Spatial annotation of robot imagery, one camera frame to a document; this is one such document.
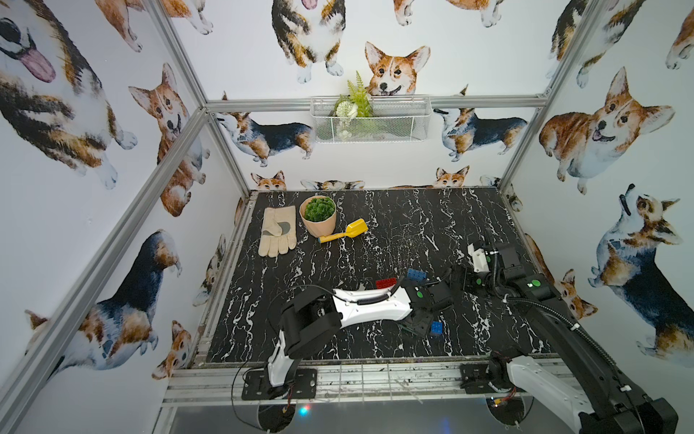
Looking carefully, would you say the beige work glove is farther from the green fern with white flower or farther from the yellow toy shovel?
the green fern with white flower

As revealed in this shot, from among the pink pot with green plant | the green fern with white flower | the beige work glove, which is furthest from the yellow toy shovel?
the green fern with white flower

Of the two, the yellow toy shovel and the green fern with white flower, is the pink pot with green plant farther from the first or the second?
the green fern with white flower

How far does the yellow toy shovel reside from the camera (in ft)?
3.48

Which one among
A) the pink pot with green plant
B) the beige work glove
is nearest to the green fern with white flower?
the pink pot with green plant

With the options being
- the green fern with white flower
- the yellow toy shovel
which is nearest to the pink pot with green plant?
the yellow toy shovel

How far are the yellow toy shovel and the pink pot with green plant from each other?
2 cm

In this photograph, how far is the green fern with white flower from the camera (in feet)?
2.65

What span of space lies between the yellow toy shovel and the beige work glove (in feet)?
0.45

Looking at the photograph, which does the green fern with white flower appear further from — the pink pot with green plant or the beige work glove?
the beige work glove

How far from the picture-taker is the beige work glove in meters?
1.03

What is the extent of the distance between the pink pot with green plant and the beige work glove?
99mm

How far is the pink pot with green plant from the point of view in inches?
39.4

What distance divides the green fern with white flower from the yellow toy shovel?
0.42 meters

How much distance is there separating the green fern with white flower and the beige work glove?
1.63 ft
